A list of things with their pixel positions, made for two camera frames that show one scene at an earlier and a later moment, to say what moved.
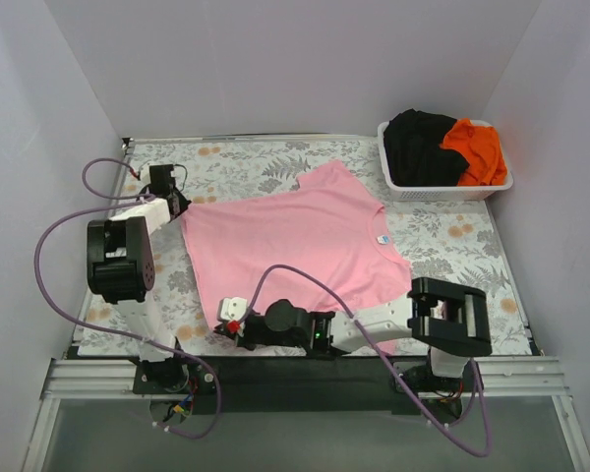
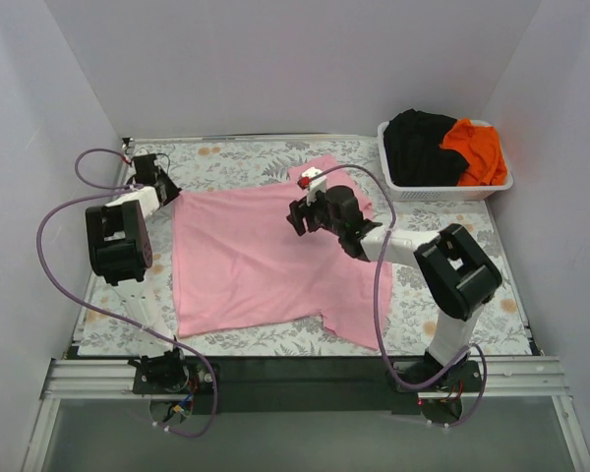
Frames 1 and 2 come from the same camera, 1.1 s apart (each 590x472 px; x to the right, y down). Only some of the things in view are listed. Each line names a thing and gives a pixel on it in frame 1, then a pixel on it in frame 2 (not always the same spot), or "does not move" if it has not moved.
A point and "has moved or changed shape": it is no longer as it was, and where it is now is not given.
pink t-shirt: [326, 244] has moved or changed shape
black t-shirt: [413, 152] does not move
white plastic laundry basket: [442, 193] does not move
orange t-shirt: [482, 147] does not move
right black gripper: [241, 332] to [300, 216]
